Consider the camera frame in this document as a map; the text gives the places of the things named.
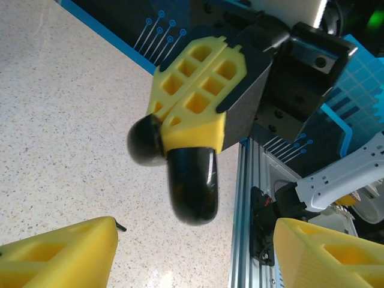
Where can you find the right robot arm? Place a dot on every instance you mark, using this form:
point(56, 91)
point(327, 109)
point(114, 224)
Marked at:
point(330, 186)

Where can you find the black earbud charging case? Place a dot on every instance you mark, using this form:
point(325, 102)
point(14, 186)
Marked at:
point(192, 186)

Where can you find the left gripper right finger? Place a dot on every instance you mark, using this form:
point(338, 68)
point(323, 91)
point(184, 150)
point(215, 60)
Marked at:
point(300, 258)

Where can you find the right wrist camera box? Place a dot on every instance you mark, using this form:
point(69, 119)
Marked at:
point(288, 10)

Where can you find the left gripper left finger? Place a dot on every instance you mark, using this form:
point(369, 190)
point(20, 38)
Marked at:
point(75, 264)

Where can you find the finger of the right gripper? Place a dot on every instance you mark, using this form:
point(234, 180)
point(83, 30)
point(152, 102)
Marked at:
point(192, 135)
point(180, 78)

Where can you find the blue edged aluminium side rail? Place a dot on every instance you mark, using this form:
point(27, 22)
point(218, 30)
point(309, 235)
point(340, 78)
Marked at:
point(105, 31)

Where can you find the aluminium mounting rail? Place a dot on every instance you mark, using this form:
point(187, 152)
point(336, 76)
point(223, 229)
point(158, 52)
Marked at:
point(241, 210)

